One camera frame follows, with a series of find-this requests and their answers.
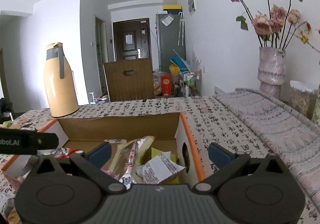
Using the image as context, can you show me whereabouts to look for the yellow box on fridge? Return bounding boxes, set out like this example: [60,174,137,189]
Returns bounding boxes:
[163,0,182,14]

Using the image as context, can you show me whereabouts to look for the red gift box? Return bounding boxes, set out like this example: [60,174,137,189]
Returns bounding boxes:
[160,72,172,97]

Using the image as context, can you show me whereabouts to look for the grey refrigerator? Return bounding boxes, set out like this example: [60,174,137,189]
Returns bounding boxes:
[156,13,186,72]

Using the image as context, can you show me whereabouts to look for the white snack packet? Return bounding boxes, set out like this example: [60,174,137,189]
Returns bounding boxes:
[136,151,185,184]

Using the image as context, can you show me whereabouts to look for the pink textured vase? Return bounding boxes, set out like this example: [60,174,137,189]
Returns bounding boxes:
[257,47,286,99]

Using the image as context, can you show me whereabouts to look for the grey quilted blanket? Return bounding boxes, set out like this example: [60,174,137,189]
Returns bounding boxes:
[215,89,319,206]

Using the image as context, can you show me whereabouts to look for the orange pumpkin cardboard box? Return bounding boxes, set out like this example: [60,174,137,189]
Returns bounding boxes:
[1,111,207,186]

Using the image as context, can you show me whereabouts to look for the calligraphy print tablecloth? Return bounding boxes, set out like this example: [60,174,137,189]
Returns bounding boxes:
[15,96,319,223]

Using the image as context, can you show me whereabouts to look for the dried pink roses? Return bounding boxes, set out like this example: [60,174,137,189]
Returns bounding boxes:
[229,0,311,52]

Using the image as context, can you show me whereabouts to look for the wire storage rack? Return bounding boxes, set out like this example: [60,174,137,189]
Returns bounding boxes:
[179,69,202,97]

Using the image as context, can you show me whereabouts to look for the yellow thermos jug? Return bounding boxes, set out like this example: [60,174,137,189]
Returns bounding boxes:
[44,42,79,117]

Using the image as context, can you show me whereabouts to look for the yellow blossom branches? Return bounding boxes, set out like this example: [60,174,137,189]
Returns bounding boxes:
[291,30,320,53]

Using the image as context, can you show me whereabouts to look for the dark brown door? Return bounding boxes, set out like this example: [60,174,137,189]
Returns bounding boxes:
[113,18,151,60]

